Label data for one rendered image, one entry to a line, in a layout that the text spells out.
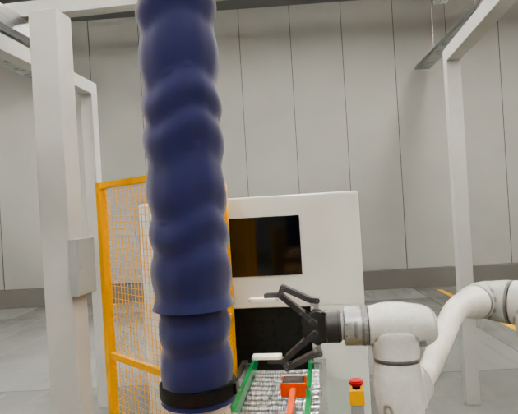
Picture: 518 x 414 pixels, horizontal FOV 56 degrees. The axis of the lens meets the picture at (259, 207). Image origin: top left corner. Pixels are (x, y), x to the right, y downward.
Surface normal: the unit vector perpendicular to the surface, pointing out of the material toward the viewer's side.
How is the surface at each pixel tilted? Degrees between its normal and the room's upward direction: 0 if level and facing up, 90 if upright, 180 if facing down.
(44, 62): 90
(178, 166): 80
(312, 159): 90
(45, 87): 90
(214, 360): 74
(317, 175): 90
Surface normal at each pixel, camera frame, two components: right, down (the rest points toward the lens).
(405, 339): -0.07, 0.03
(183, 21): 0.32, -0.21
